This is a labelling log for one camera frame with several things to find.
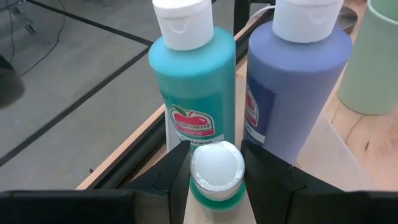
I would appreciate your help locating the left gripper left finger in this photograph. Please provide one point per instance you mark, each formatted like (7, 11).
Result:
(164, 193)

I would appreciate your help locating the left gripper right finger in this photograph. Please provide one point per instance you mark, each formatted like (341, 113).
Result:
(267, 183)

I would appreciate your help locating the small green paint bottle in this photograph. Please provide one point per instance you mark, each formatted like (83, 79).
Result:
(217, 168)

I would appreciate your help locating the clear plastic bin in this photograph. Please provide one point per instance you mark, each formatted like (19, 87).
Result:
(326, 155)

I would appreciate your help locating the large periwinkle paint bottle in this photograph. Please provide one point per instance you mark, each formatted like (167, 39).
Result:
(295, 77)

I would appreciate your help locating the large teal paint bottle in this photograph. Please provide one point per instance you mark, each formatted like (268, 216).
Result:
(192, 77)

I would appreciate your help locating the pale green cup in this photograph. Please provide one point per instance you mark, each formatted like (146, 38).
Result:
(373, 62)

